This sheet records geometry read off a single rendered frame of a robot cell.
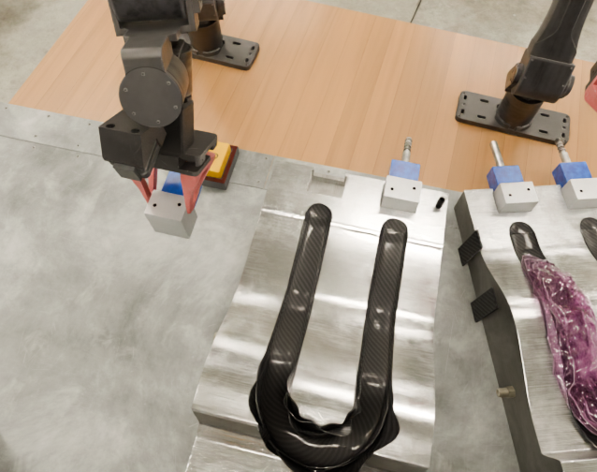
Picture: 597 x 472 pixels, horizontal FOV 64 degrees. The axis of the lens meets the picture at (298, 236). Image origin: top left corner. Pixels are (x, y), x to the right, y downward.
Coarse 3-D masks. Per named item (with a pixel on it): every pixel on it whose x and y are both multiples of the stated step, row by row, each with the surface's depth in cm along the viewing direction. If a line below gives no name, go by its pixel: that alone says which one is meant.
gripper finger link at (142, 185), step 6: (156, 174) 62; (132, 180) 58; (144, 180) 59; (150, 180) 61; (156, 180) 62; (138, 186) 59; (144, 186) 59; (150, 186) 62; (156, 186) 62; (144, 192) 59; (150, 192) 61; (144, 198) 60
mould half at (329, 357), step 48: (288, 192) 70; (432, 192) 70; (288, 240) 66; (336, 240) 66; (432, 240) 66; (240, 288) 63; (336, 288) 64; (432, 288) 64; (240, 336) 57; (336, 336) 59; (432, 336) 60; (240, 384) 53; (336, 384) 53; (432, 384) 54; (240, 432) 56; (432, 432) 51
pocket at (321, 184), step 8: (312, 176) 73; (320, 176) 73; (328, 176) 73; (312, 184) 73; (320, 184) 73; (328, 184) 73; (336, 184) 73; (344, 184) 73; (320, 192) 73; (328, 192) 73; (336, 192) 73
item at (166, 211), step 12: (168, 180) 64; (180, 180) 64; (156, 192) 61; (168, 192) 63; (180, 192) 63; (156, 204) 61; (168, 204) 61; (180, 204) 61; (156, 216) 60; (168, 216) 60; (180, 216) 60; (192, 216) 63; (156, 228) 64; (168, 228) 62; (180, 228) 62; (192, 228) 64
